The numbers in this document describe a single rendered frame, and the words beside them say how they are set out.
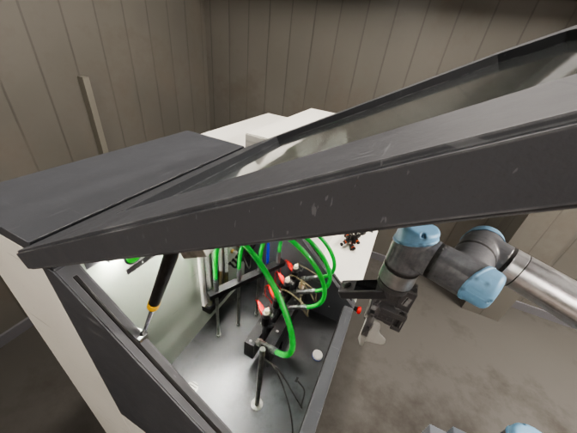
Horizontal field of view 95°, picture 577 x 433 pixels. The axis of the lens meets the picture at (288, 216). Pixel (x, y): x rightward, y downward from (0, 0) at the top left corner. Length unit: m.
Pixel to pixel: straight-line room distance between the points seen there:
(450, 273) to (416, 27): 2.10
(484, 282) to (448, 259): 0.06
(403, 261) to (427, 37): 2.06
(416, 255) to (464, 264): 0.08
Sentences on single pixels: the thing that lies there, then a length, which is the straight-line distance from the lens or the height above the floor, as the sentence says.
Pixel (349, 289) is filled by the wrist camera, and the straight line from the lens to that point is 0.69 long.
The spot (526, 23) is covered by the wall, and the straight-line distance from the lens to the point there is 2.53.
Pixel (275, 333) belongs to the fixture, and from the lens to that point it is 1.03.
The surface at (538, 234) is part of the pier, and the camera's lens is 2.63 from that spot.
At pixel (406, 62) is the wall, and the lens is 2.46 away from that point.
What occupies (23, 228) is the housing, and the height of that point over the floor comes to 1.50.
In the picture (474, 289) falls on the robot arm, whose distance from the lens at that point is 0.56.
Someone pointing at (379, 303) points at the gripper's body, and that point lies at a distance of 0.68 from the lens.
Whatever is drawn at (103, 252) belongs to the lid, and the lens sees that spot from 0.38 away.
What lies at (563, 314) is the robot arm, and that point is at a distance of 0.71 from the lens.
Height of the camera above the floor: 1.85
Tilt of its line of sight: 33 degrees down
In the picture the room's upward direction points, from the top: 8 degrees clockwise
